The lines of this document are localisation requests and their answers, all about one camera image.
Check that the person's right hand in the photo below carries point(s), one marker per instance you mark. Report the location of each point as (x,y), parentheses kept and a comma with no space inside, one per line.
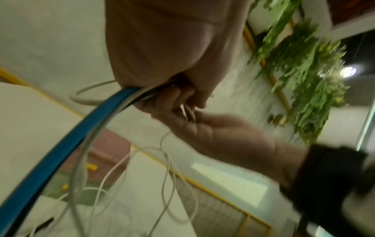
(228,136)

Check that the person's left hand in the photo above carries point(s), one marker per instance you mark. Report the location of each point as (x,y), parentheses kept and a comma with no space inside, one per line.
(164,41)

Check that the yellow framed mesh railing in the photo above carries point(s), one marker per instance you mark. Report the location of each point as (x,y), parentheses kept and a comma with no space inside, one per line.
(216,208)

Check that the yellow wooden trellis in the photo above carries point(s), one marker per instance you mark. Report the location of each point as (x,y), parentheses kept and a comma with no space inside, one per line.
(278,81)

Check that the hanging green plant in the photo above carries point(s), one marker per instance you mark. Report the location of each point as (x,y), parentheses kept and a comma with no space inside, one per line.
(278,20)
(307,81)

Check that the round ceiling lamp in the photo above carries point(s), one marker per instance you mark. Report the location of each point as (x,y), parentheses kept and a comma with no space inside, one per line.
(348,71)

